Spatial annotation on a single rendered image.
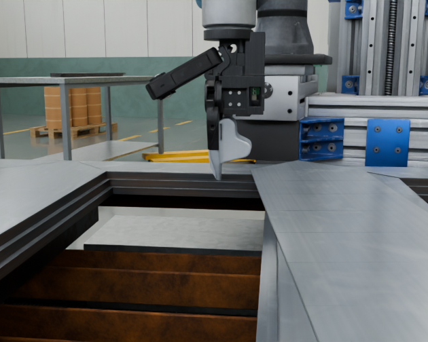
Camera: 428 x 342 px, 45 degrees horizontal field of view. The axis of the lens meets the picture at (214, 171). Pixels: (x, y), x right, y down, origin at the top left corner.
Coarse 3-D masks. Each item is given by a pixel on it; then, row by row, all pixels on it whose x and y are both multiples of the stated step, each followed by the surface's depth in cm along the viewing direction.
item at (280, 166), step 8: (256, 168) 83; (264, 168) 83; (272, 168) 83; (280, 168) 83; (288, 168) 83; (296, 168) 83; (304, 168) 83; (312, 168) 83; (320, 168) 83; (328, 168) 83; (336, 168) 83; (344, 168) 83; (352, 168) 83
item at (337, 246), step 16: (288, 240) 48; (304, 240) 48; (320, 240) 48; (336, 240) 48; (352, 240) 48; (368, 240) 48; (384, 240) 48; (400, 240) 48; (416, 240) 48; (288, 256) 44; (304, 256) 44; (320, 256) 44; (336, 256) 44; (352, 256) 44; (368, 256) 44; (384, 256) 44; (400, 256) 44; (416, 256) 44
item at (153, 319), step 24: (0, 312) 63; (24, 312) 62; (48, 312) 62; (72, 312) 62; (96, 312) 61; (120, 312) 61; (144, 312) 61; (0, 336) 63; (24, 336) 63; (48, 336) 63; (72, 336) 62; (96, 336) 62; (120, 336) 62; (144, 336) 61; (168, 336) 61; (192, 336) 60; (216, 336) 60; (240, 336) 60
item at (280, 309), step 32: (96, 192) 75; (128, 192) 80; (160, 192) 80; (192, 192) 79; (224, 192) 79; (256, 192) 78; (416, 192) 76; (32, 224) 57; (64, 224) 62; (0, 256) 49; (288, 288) 38; (288, 320) 33
